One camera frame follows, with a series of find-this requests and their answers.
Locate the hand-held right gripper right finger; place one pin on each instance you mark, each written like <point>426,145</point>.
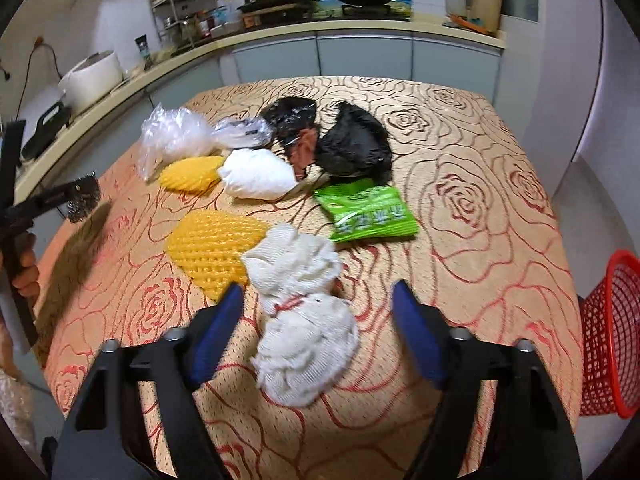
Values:
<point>417,335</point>

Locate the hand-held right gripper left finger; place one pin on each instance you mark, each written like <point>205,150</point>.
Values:
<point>217,332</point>

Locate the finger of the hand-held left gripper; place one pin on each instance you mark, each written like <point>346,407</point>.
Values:
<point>15,150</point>
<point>82,197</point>

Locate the yellow foam fruit net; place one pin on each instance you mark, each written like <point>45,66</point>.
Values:
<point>192,172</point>
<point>210,250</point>

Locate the white cloth rag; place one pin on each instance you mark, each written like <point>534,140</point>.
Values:
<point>300,320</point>

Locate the clear plastic bag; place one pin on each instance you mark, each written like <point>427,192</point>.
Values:
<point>170,135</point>

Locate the green snack packet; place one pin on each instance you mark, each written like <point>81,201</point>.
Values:
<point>372,210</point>

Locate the white plastic bag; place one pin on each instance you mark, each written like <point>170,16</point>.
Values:
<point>257,172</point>

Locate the clear printed plastic wrapper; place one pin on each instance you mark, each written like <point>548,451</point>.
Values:
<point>242,132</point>

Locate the red plastic mesh basket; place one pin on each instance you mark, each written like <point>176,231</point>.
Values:
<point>612,335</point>

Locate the brown wrapper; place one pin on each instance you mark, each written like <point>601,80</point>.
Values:
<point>303,152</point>

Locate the black plastic bag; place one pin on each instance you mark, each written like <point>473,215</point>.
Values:
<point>352,145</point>

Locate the dark glossy plastic wrapper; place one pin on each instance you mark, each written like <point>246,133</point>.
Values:
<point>292,115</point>

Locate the person's left hand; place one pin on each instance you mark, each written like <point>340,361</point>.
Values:
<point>27,275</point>

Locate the white rice cooker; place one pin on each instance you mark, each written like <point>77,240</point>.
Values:
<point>92,77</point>

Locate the metal spice rack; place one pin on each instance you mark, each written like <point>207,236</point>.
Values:
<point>185,0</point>

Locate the black induction cooker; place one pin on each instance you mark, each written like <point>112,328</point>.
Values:
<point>275,7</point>

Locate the kitchen counter cabinets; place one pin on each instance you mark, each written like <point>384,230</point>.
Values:
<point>365,55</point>

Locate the orange plastic utensil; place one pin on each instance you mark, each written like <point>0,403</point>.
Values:
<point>467,23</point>

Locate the gas stove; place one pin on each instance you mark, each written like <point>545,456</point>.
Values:
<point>367,11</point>

